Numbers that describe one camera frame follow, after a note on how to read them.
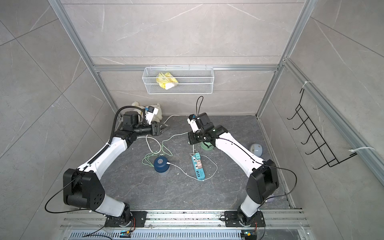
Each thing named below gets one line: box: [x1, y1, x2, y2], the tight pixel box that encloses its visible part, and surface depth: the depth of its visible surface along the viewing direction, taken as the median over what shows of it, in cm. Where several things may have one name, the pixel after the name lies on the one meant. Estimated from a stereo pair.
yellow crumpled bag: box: [156, 72, 179, 90], surface depth 87 cm
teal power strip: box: [191, 155, 206, 180], surface depth 89 cm
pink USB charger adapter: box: [197, 159, 203, 169], surface depth 87 cm
